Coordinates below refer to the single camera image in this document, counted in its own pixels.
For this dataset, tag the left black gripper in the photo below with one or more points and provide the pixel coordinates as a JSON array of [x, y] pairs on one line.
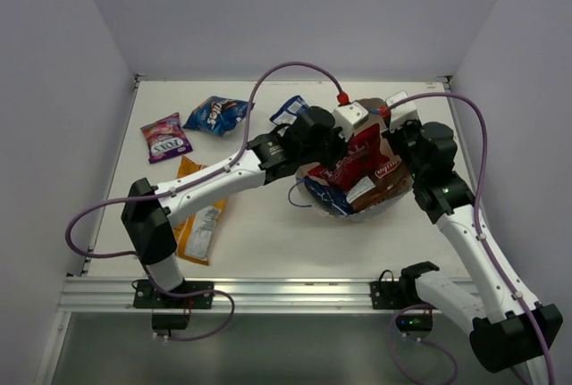
[[338, 145]]

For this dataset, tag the orange snack packet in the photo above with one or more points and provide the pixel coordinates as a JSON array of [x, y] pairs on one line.
[[195, 236]]

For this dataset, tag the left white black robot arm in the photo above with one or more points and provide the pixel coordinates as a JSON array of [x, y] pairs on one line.
[[153, 211]]

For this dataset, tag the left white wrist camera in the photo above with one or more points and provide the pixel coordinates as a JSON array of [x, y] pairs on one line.
[[349, 116]]

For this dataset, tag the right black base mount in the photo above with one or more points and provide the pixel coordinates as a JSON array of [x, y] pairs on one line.
[[388, 293]]

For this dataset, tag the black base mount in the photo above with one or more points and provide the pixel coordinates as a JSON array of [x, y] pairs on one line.
[[171, 313], [388, 293]]

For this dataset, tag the purple Fox's candy bag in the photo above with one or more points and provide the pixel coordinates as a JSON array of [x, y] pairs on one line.
[[165, 139]]

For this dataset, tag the aluminium mounting rail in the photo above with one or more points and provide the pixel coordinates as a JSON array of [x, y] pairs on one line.
[[265, 296]]

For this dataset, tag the blue checkered paper bag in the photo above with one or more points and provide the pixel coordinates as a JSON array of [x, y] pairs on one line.
[[373, 106]]

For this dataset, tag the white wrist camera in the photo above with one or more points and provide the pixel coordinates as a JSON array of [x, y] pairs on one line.
[[349, 116], [394, 118]]

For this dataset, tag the blue white snack packet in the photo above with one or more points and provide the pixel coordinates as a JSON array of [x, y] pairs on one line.
[[289, 111]]

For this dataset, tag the brown chocolate snack packet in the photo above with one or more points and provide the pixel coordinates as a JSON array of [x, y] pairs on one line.
[[389, 180]]

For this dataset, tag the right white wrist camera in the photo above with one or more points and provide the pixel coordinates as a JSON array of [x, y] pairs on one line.
[[394, 118]]

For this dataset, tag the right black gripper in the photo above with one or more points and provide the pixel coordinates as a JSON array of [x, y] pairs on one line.
[[391, 136]]

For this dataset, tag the pink snack packet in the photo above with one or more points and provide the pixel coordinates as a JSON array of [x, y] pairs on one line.
[[364, 157]]

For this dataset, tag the blue Doritos chip bag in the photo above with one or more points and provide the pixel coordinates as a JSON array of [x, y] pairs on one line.
[[217, 115]]

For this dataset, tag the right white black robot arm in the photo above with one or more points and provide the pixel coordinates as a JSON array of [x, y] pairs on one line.
[[506, 323]]

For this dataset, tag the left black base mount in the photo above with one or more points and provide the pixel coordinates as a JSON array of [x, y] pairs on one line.
[[171, 313]]

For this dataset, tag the dark blue snack packet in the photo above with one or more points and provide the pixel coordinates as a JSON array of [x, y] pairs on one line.
[[331, 198]]

